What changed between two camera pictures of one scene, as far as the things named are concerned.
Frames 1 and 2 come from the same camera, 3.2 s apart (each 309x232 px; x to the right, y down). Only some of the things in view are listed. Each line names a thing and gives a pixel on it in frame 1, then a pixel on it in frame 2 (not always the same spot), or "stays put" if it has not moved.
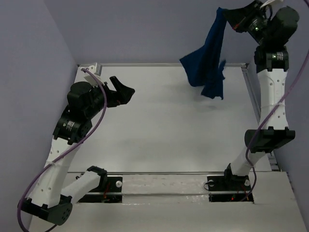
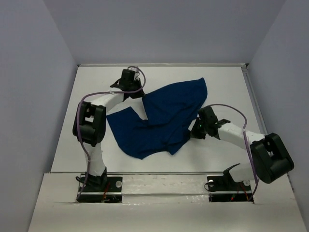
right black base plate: (229, 188) stays put
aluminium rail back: (150, 65) stays put
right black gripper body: (254, 22) -> (199, 130)
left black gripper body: (112, 95) -> (135, 92)
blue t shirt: (202, 66) -> (172, 112)
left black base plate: (112, 194) stays put
